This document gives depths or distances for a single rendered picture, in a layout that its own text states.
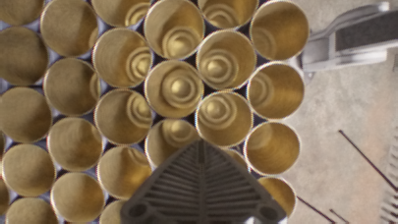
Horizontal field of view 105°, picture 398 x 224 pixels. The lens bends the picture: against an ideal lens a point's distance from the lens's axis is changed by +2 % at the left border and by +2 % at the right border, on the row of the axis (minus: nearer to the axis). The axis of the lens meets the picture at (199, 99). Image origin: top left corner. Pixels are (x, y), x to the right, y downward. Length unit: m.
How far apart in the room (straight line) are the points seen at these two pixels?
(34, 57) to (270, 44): 0.36
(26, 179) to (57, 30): 0.20
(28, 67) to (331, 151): 2.00
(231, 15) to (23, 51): 0.30
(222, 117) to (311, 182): 1.77
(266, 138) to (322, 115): 1.52
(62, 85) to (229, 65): 0.24
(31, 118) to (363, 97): 2.08
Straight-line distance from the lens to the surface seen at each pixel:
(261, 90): 0.28
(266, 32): 0.29
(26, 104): 0.32
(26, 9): 0.34
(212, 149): 0.16
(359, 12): 0.93
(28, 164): 0.34
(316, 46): 1.26
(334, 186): 2.15
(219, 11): 0.28
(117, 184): 0.26
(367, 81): 2.03
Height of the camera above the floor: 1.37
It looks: 83 degrees down
